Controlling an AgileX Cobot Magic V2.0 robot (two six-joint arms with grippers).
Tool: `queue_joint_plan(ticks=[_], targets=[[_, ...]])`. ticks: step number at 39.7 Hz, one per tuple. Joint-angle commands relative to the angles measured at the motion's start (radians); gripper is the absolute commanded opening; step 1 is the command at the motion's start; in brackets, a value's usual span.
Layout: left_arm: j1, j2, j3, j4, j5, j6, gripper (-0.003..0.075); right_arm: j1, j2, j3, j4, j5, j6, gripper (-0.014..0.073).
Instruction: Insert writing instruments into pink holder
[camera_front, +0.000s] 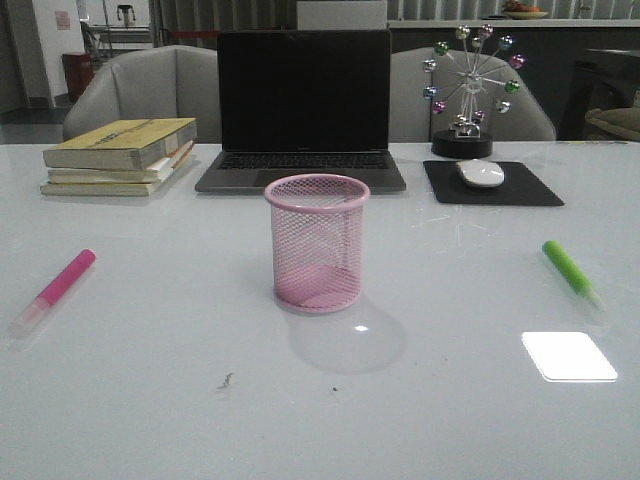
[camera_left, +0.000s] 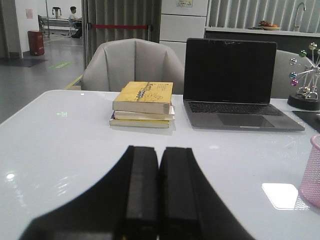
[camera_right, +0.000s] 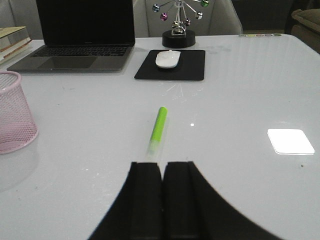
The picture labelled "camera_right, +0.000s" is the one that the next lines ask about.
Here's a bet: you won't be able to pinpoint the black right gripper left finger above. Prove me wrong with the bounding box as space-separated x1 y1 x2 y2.
89 162 163 240

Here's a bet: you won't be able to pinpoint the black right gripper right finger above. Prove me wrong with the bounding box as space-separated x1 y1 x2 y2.
162 161 278 240

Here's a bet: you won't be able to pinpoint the green highlighter pen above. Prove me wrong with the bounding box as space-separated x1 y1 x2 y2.
146 106 168 162

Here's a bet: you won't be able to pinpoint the pink mesh pen holder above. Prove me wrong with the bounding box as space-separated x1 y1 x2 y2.
0 71 39 154

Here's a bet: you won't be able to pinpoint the black mouse pad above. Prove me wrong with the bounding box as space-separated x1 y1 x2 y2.
134 49 206 81

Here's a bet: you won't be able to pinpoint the white computer mouse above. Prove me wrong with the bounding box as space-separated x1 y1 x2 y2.
155 50 181 69

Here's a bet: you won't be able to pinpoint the ferris wheel desk ornament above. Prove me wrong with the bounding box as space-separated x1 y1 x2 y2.
151 0 204 49

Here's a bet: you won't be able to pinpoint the grey laptop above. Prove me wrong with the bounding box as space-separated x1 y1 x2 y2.
8 0 136 73

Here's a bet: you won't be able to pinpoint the bottom book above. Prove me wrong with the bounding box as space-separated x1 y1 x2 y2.
0 46 30 65

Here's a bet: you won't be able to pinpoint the middle book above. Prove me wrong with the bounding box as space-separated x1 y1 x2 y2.
0 37 31 54

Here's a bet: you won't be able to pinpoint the olive cushion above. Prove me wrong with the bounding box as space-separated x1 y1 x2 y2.
291 8 320 53

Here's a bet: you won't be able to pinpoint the top yellow book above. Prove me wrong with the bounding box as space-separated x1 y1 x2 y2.
0 26 29 49

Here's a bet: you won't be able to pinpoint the grey left armchair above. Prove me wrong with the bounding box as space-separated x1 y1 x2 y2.
0 0 43 40

